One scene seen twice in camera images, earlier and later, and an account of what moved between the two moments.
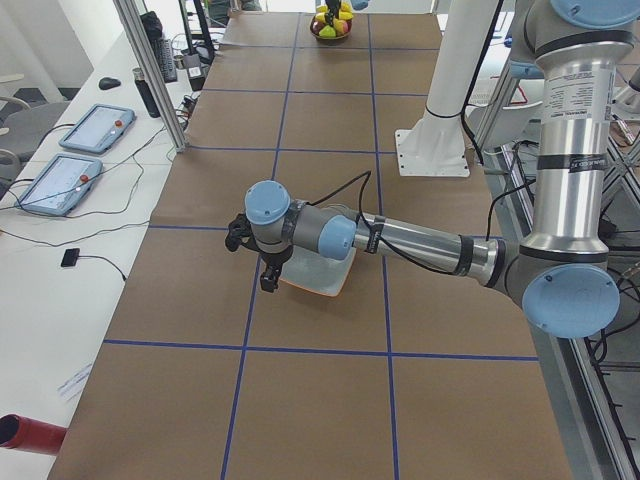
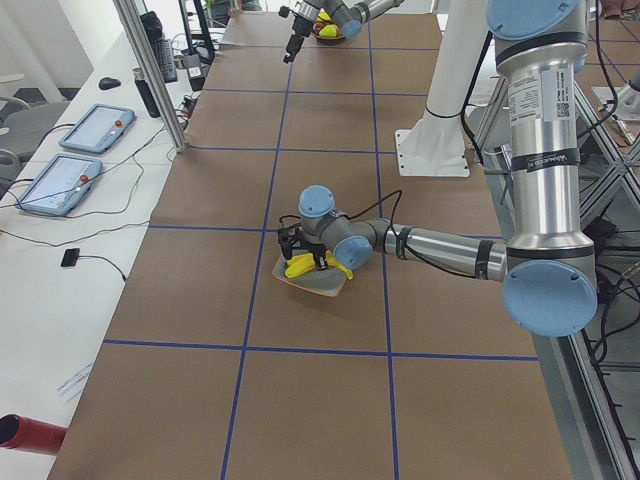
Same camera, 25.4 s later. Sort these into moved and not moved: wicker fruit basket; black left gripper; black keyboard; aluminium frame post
Moved: black left gripper
Not moved: aluminium frame post; black keyboard; wicker fruit basket
